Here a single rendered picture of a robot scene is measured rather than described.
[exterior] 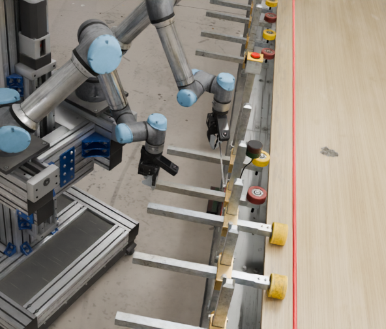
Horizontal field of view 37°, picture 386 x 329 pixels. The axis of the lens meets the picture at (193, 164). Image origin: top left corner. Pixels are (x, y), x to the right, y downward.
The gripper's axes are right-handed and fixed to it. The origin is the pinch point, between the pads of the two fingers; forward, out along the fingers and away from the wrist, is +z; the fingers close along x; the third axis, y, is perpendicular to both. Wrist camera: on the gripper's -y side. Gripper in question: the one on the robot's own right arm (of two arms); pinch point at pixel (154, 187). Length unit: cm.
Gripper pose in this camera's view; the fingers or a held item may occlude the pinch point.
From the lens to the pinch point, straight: 242.7
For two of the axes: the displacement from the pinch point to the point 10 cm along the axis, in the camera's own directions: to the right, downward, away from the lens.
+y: -9.8, -1.9, 0.2
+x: -1.3, 6.1, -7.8
